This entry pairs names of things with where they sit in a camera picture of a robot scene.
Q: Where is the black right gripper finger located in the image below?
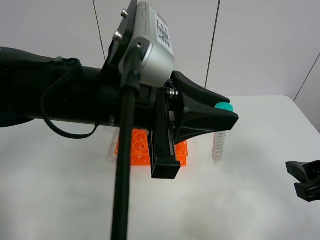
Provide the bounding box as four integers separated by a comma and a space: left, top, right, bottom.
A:
285, 160, 320, 184
294, 183, 320, 202

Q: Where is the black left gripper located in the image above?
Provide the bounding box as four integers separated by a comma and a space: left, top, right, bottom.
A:
99, 44, 239, 179

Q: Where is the green-capped test tube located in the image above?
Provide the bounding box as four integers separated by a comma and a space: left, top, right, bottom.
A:
212, 102, 234, 162

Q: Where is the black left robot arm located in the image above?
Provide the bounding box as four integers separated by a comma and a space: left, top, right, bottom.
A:
0, 47, 239, 180

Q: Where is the orange test tube rack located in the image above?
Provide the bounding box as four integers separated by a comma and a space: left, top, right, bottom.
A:
130, 129, 189, 167

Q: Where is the black camera cable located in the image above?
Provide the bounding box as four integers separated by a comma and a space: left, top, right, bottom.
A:
109, 42, 142, 240

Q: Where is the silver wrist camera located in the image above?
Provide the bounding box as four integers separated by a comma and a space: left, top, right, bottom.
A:
108, 0, 175, 88

